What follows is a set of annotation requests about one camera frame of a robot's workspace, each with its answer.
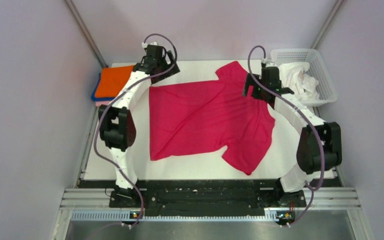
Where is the crimson red t-shirt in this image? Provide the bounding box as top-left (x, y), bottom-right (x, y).
top-left (148, 61), bottom-right (275, 175)

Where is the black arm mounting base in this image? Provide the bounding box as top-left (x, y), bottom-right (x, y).
top-left (77, 179), bottom-right (339, 221)

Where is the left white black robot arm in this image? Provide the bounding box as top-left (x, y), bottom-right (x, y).
top-left (95, 42), bottom-right (180, 207)

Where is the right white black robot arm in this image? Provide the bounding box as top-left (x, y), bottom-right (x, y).
top-left (242, 64), bottom-right (342, 206)

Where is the crumpled white t-shirt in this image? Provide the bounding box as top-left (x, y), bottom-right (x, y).
top-left (278, 62), bottom-right (320, 101)

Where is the folded orange t-shirt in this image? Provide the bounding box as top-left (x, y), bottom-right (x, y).
top-left (100, 65), bottom-right (134, 97)

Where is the white plastic laundry basket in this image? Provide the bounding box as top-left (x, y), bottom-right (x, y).
top-left (270, 48), bottom-right (338, 107)

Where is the folded blue t-shirt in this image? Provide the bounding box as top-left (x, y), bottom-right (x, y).
top-left (90, 73), bottom-right (115, 102)

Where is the folded pink t-shirt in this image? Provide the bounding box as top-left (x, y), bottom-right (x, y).
top-left (95, 101), bottom-right (108, 107)

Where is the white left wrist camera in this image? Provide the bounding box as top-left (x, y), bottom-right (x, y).
top-left (141, 41), bottom-right (159, 50)

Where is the white slotted cable duct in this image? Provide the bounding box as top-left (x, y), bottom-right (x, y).
top-left (70, 210), bottom-right (293, 223)

